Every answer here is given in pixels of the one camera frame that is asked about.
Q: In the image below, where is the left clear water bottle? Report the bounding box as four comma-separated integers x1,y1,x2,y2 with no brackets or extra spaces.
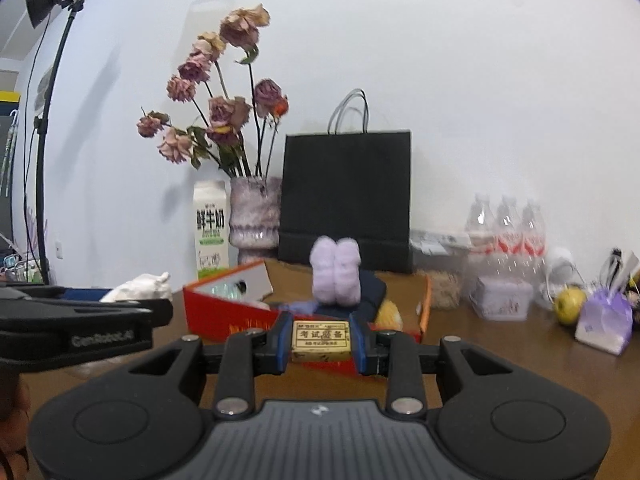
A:
464,193,495,247

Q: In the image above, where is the dried pink rose bouquet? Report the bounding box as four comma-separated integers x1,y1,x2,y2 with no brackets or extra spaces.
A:
136,3,290,179

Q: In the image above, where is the pink marbled vase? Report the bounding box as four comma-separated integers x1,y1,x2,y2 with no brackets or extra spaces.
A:
229,177,282,264

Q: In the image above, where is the person's left hand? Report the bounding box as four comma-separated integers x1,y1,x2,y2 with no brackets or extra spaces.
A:
1,377,32,480

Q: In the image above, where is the right clear water bottle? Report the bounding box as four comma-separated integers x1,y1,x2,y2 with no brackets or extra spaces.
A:
521,200,547,285

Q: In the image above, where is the black paper shopping bag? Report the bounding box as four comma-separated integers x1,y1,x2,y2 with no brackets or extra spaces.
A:
278,89,411,273

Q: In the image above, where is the small printed tin box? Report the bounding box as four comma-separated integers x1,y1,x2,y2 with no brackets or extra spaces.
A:
470,276,534,322

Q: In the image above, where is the white small desk fan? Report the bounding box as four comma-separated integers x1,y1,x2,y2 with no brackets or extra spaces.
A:
538,246,585,311

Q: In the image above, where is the white cloth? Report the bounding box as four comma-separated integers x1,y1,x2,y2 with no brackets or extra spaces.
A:
100,272,172,304

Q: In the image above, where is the yellow white plush hamster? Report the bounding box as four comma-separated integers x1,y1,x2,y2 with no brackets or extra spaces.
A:
374,299,404,330

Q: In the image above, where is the clear container with grains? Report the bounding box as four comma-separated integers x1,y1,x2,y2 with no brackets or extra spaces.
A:
412,252,466,310

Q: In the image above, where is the white green milk carton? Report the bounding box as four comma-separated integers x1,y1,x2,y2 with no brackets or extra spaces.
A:
192,181,229,278

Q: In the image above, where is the purple knit cloth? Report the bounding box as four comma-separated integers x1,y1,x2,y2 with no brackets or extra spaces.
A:
278,300,320,316

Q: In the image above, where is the small gold label box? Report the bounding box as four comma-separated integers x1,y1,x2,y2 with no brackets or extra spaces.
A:
291,320,352,363

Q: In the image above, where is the navy blue pouch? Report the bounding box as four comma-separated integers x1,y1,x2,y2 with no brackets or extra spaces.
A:
314,270,387,323

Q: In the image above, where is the middle clear water bottle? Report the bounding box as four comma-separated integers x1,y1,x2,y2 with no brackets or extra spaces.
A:
495,195,522,278

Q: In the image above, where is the red cardboard pumpkin box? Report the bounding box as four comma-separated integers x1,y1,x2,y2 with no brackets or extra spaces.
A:
182,258,433,380

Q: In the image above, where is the clear water bottle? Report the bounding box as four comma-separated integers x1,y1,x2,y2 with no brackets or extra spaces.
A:
495,195,522,278
521,200,547,285
464,193,495,247

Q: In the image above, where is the lilac fluffy towel roll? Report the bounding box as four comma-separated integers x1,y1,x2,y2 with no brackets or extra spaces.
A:
309,236,361,308

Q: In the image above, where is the white red flat carton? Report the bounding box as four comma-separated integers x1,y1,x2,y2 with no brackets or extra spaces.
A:
409,230,472,255

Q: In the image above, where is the purple white gift bag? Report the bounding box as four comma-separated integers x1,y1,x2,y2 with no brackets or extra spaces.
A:
575,289,634,356

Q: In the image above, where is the yellow green apple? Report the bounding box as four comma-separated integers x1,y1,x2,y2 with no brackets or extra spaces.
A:
553,287,587,326

